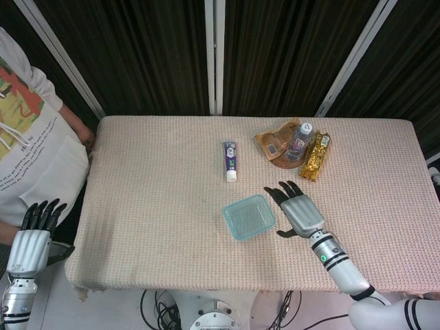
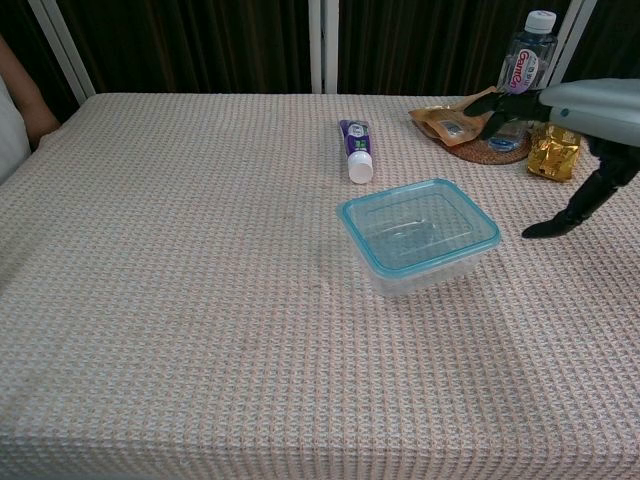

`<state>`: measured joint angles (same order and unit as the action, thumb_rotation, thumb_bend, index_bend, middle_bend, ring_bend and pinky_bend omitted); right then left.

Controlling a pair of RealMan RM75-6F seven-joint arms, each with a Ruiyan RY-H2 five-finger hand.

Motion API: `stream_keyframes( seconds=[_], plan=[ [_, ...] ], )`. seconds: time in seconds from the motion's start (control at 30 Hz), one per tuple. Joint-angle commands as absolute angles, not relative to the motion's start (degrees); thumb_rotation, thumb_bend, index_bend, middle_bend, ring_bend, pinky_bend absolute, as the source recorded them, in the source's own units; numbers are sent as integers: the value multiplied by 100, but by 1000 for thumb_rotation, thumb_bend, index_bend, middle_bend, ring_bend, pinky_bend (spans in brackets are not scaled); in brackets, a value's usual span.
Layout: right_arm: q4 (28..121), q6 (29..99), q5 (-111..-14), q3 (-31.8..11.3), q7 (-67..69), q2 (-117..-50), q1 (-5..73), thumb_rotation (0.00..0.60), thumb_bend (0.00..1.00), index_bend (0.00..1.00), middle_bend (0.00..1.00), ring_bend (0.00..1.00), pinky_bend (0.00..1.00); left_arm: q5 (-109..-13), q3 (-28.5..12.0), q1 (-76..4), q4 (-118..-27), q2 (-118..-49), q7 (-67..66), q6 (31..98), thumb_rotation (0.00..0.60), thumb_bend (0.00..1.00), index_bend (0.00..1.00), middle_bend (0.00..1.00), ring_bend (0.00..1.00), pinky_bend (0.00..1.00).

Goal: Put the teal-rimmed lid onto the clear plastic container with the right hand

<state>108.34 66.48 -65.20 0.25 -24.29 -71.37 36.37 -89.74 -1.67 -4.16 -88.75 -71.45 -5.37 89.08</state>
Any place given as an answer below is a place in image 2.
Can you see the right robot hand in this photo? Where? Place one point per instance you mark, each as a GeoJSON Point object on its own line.
{"type": "Point", "coordinates": [595, 110]}

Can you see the blue plastic lid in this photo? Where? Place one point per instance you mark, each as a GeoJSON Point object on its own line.
{"type": "Point", "coordinates": [415, 225]}

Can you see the person forearm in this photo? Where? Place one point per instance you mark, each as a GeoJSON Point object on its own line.
{"type": "Point", "coordinates": [27, 95]}

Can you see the gold foil packet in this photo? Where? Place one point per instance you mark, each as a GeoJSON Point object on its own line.
{"type": "Point", "coordinates": [552, 155]}

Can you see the clear water bottle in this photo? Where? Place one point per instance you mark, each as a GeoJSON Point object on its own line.
{"type": "Point", "coordinates": [527, 60]}

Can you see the round woven coaster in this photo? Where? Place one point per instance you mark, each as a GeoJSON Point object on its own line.
{"type": "Point", "coordinates": [475, 152]}

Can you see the brown snack pouch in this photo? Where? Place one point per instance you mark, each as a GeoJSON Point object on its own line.
{"type": "Point", "coordinates": [440, 122]}

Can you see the purple toothpaste tube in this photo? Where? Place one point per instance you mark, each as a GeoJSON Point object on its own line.
{"type": "Point", "coordinates": [356, 145]}

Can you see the clear plastic container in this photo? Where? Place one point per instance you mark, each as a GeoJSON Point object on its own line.
{"type": "Point", "coordinates": [425, 282]}

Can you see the pink waffle tablecloth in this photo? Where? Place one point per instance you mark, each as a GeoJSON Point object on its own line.
{"type": "Point", "coordinates": [200, 300]}

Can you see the person white shirt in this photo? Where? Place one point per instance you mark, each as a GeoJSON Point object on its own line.
{"type": "Point", "coordinates": [10, 135]}

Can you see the white frame post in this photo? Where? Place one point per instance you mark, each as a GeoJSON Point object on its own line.
{"type": "Point", "coordinates": [62, 50]}
{"type": "Point", "coordinates": [567, 50]}
{"type": "Point", "coordinates": [322, 45]}

